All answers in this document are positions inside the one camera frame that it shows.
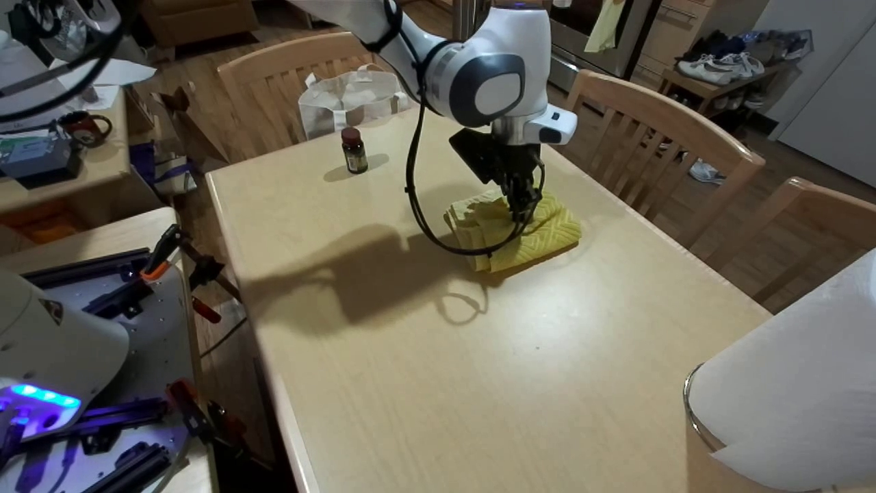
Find white green tote bag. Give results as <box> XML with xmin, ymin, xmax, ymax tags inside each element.
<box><xmin>296</xmin><ymin>67</ymin><xmax>411</xmax><ymax>142</ymax></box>

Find light wooden chair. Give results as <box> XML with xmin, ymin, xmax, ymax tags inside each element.
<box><xmin>551</xmin><ymin>69</ymin><xmax>767</xmax><ymax>250</ymax></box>
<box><xmin>214</xmin><ymin>30</ymin><xmax>405</xmax><ymax>158</ymax></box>
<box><xmin>719</xmin><ymin>176</ymin><xmax>876</xmax><ymax>312</ymax></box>

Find yellow textured towel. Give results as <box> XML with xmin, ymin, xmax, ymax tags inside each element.
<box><xmin>443</xmin><ymin>190</ymin><xmax>583</xmax><ymax>279</ymax></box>

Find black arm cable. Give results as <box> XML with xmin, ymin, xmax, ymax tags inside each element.
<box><xmin>399</xmin><ymin>94</ymin><xmax>547</xmax><ymax>260</ymax></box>

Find brown wooden cabinet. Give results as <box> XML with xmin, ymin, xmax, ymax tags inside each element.
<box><xmin>134</xmin><ymin>0</ymin><xmax>260</xmax><ymax>50</ymax></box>

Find wooden drawer cabinet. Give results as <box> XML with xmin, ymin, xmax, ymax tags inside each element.
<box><xmin>626</xmin><ymin>0</ymin><xmax>719</xmax><ymax>90</ymax></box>

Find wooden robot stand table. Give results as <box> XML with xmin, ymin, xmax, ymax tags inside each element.
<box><xmin>0</xmin><ymin>205</ymin><xmax>220</xmax><ymax>493</ymax></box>

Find hanging yellow cloth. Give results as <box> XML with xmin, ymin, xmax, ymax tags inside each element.
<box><xmin>583</xmin><ymin>0</ymin><xmax>630</xmax><ymax>54</ymax></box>

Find white door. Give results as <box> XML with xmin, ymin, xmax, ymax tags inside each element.
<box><xmin>748</xmin><ymin>0</ymin><xmax>876</xmax><ymax>190</ymax></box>

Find stainless steel appliance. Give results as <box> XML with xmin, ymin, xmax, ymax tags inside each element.
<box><xmin>546</xmin><ymin>0</ymin><xmax>662</xmax><ymax>94</ymax></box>

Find dark blue shoes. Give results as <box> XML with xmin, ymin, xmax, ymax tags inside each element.
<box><xmin>681</xmin><ymin>27</ymin><xmax>815</xmax><ymax>67</ymax></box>

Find black orange bar clamp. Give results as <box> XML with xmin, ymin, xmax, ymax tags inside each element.
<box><xmin>86</xmin><ymin>221</ymin><xmax>228</xmax><ymax>330</ymax></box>
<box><xmin>79</xmin><ymin>379</ymin><xmax>249</xmax><ymax>493</ymax></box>

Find small brown glass bottle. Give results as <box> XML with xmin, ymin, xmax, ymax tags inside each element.
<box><xmin>340</xmin><ymin>125</ymin><xmax>370</xmax><ymax>178</ymax></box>

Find white grey sneakers pair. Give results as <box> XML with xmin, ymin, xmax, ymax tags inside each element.
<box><xmin>677</xmin><ymin>50</ymin><xmax>770</xmax><ymax>90</ymax></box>

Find black electronic box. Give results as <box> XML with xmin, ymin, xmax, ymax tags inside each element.
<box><xmin>0</xmin><ymin>125</ymin><xmax>86</xmax><ymax>193</ymax></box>

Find black round strap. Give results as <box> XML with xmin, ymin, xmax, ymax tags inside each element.
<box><xmin>58</xmin><ymin>110</ymin><xmax>116</xmax><ymax>150</ymax></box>

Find grey sneaker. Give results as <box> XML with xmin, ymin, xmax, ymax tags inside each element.
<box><xmin>25</xmin><ymin>0</ymin><xmax>123</xmax><ymax>60</ymax></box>

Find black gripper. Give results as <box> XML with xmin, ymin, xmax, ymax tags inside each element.
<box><xmin>447</xmin><ymin>125</ymin><xmax>551</xmax><ymax>228</ymax></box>

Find wooden shoe rack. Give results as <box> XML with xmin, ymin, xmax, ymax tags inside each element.
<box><xmin>658</xmin><ymin>67</ymin><xmax>777</xmax><ymax>121</ymax></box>

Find wooden side desk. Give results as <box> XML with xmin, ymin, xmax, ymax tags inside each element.
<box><xmin>0</xmin><ymin>86</ymin><xmax>136</xmax><ymax>220</ymax></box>

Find white paper sheet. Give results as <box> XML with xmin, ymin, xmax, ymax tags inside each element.
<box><xmin>79</xmin><ymin>54</ymin><xmax>160</xmax><ymax>112</ymax></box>

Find white sneaker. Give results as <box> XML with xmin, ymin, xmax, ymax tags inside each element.
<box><xmin>687</xmin><ymin>158</ymin><xmax>728</xmax><ymax>193</ymax></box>

